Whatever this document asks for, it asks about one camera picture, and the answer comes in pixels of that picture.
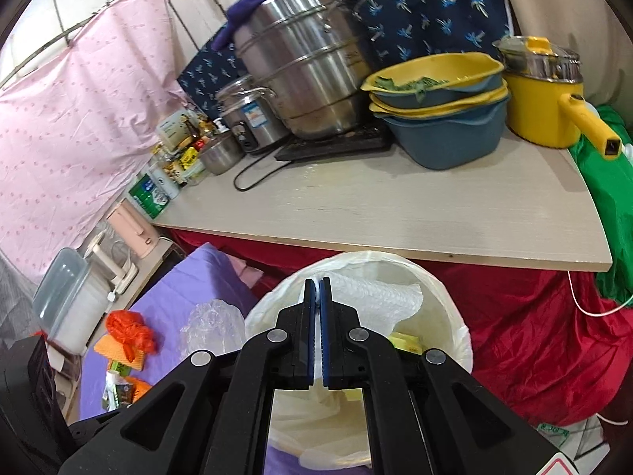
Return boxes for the small steel pot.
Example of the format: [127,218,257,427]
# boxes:
[200,135,246,176]

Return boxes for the red plastic bag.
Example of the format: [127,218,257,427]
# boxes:
[105,310,160,363]

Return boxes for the clear plastic bag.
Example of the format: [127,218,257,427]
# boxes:
[179,301,246,358]

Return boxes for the white cable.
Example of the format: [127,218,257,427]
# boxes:
[566,269,633,318]

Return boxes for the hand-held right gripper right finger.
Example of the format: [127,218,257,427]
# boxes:
[320,277,575,475]

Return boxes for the red cloth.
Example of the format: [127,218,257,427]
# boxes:
[157,229,633,427]

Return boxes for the yellow-green plastic bag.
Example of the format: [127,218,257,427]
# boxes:
[390,333,422,355]

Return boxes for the black induction cooktop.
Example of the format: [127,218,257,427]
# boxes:
[273,125,395,162]

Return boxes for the yellow pot with handle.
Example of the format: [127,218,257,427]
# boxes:
[497,35,622,160]

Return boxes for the pink dotted sheet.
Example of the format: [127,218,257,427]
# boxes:
[0,0,195,269]

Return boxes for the steel rice cooker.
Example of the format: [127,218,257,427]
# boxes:
[216,74,291,156]

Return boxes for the white electric kettle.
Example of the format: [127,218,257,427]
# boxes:
[81,230,140,304]

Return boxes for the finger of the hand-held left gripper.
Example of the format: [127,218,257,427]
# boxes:
[67,408,130,456]

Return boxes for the white bottle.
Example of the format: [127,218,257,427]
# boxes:
[150,163,180,200]

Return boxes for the purple tablecloth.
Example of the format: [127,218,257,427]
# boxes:
[78,243,377,475]

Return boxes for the purple cloth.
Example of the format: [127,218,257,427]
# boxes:
[214,0,343,53]

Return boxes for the yellow and blue basin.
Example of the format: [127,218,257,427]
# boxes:
[380,93,511,170]
[360,51,506,110]
[368,85,510,120]

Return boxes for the green tin can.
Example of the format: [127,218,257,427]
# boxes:
[127,170,172,219]

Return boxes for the yellow waffle sponge cloth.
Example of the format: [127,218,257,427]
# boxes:
[93,333,150,373]

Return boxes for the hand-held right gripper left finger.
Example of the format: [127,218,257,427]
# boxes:
[58,278,318,475]

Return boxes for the white paper towel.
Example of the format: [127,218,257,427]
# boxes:
[328,276,425,338]

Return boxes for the green vegetable leaves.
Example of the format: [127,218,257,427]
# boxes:
[375,74,449,103]

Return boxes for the pink electric kettle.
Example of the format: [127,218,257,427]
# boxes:
[106,201,160,259]

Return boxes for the clear food container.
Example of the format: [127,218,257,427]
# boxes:
[182,163,209,187]

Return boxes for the green plastic bag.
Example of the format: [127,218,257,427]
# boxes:
[566,103,633,308]

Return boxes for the white dish box grey lid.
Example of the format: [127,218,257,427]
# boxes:
[32,247,113,355]

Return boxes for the navy floral cloth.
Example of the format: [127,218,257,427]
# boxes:
[177,0,516,106]

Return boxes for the white-lined trash bin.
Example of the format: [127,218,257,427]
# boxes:
[244,251,474,472]

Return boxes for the green drink carton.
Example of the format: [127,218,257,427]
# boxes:
[101,360,133,412]

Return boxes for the large steel steamer pot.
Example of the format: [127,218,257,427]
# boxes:
[231,0,383,140]

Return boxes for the black power cable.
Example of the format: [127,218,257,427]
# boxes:
[233,155,288,193]

